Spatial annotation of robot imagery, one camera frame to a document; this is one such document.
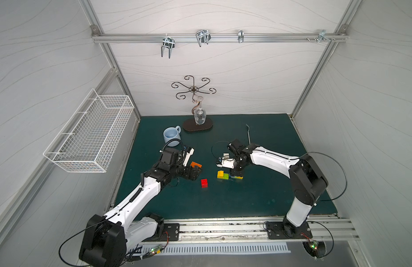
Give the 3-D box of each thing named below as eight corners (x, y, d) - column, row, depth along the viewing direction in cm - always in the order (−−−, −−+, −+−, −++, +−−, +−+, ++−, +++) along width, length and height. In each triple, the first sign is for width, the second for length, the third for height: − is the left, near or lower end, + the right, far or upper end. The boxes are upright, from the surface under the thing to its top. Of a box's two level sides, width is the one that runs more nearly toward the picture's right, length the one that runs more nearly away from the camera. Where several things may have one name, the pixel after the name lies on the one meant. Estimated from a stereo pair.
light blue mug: (164, 146, 104) (161, 139, 98) (167, 131, 112) (165, 123, 106) (179, 146, 104) (177, 139, 98) (181, 131, 112) (180, 124, 107)
